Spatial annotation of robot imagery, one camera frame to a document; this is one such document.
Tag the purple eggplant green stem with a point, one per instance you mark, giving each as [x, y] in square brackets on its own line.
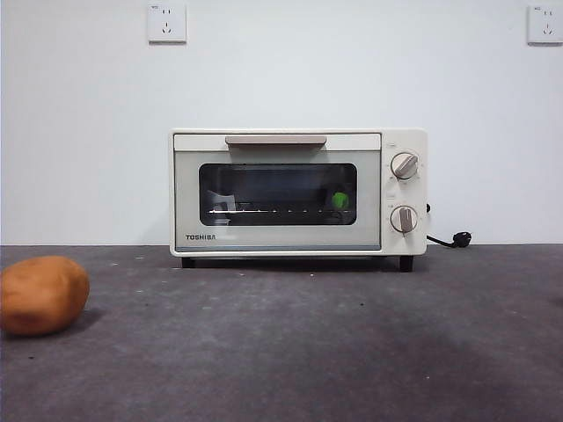
[339, 201]

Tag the beige oven knob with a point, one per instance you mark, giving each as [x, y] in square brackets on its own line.
[404, 219]
[404, 165]

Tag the white toaster oven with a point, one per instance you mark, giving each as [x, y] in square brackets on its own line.
[409, 250]

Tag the brown potato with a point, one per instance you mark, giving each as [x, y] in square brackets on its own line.
[41, 296]

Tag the white wall socket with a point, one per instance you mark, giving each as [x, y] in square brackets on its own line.
[545, 24]
[167, 24]

